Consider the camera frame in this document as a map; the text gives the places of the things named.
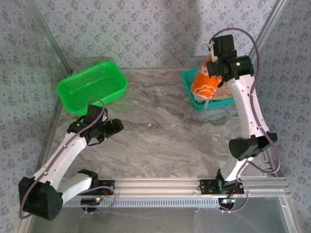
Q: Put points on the pale orange cartoon print towel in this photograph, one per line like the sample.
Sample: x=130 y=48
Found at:
x=226 y=93

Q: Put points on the bright orange flower towel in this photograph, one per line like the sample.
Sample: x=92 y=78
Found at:
x=206 y=82

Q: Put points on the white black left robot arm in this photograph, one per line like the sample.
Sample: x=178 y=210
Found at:
x=65 y=150

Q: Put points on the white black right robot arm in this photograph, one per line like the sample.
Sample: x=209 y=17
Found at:
x=245 y=109

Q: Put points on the green plastic basket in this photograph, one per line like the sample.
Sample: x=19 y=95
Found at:
x=97 y=82

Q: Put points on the teal plastic basket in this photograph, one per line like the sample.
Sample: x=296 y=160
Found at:
x=188 y=77

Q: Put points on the small circuit board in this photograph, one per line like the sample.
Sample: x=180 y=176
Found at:
x=91 y=201
x=229 y=201

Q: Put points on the steel sheet panel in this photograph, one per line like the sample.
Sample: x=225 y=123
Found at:
x=155 y=221

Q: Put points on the aluminium frame post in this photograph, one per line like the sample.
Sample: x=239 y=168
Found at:
x=264 y=31
x=49 y=34

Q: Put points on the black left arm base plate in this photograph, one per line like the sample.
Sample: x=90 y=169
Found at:
x=108 y=185

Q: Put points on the aluminium mounting rail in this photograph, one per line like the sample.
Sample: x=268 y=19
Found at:
x=155 y=187

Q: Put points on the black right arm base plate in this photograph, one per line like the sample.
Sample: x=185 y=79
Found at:
x=206 y=185

